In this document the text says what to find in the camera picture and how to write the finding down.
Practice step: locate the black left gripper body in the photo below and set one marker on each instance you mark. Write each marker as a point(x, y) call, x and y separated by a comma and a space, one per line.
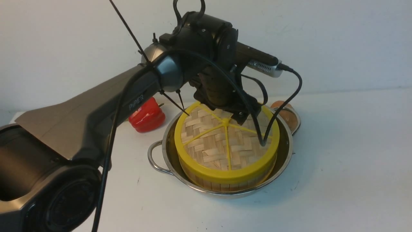
point(207, 51)

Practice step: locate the yellow woven bamboo steamer lid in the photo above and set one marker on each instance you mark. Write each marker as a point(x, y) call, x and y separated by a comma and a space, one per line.
point(214, 138)

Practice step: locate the bamboo steamer basket yellow rim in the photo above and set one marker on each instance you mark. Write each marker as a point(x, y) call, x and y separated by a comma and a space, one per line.
point(232, 177)

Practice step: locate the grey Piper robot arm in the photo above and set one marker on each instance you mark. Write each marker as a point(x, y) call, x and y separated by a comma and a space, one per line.
point(55, 160)

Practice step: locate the stainless steel pot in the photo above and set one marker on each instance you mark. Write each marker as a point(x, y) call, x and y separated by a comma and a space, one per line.
point(170, 156)

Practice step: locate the red bell pepper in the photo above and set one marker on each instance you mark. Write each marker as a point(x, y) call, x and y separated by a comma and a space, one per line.
point(148, 117)

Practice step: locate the brown onion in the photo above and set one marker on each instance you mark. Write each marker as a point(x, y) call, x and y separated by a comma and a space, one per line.
point(290, 117)

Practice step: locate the wrist camera on brown mount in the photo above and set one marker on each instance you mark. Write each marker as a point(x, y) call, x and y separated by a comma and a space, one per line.
point(262, 61)

